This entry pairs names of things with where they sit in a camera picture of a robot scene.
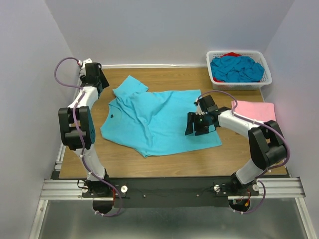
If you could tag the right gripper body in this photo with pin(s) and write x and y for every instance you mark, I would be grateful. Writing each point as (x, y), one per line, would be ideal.
(201, 125)

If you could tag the folded pink t shirt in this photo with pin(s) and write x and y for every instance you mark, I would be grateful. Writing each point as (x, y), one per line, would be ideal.
(255, 111)

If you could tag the white plastic laundry basket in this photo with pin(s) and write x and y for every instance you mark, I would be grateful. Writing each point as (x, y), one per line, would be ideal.
(237, 69)

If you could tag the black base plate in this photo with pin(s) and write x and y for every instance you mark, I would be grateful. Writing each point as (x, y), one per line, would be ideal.
(169, 192)

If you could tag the light blue t shirt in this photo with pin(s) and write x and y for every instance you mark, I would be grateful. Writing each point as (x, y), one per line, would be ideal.
(154, 123)

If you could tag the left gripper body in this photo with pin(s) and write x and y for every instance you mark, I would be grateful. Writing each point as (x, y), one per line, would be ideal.
(82, 78)

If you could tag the dark blue t shirt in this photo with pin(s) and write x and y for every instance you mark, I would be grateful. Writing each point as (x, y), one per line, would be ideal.
(236, 69)

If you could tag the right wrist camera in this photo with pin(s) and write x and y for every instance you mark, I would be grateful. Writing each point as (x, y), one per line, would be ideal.
(205, 105)

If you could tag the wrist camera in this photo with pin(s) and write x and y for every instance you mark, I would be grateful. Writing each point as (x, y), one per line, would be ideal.
(82, 64)
(205, 105)

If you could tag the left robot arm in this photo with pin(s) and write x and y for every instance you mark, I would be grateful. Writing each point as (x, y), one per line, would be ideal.
(77, 128)

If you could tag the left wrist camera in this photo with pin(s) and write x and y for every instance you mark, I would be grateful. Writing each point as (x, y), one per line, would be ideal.
(82, 64)

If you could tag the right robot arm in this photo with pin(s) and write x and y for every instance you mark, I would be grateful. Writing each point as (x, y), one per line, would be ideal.
(266, 142)

